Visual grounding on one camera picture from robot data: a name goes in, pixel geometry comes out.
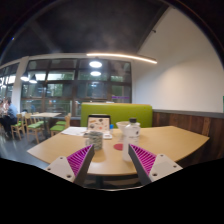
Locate white bowl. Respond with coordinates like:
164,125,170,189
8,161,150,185
115,120,141,133

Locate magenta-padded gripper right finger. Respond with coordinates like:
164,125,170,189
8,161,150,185
128,143,184,186

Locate green upholstered booth bench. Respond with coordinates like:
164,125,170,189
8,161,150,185
80,102,154,129

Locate light wooden dining table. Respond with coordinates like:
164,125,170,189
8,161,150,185
29,112,63,138

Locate curved linear ceiling light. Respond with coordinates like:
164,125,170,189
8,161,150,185
85,52,158,65

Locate green speckled white mug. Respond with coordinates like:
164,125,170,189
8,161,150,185
83,130,104,151

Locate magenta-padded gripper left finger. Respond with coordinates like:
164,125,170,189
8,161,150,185
44,144,96,187

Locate white paper sheets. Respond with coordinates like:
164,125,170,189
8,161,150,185
60,126,88,137

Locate round pendant lamp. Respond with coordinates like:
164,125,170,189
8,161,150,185
88,58,103,69

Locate tablet with sticker-covered case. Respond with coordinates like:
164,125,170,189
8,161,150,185
86,114,112,135

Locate person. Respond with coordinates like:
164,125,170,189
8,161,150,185
0,98,18,138

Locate group of wooden green-seat chairs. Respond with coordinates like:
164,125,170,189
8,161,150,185
10,112,73,144

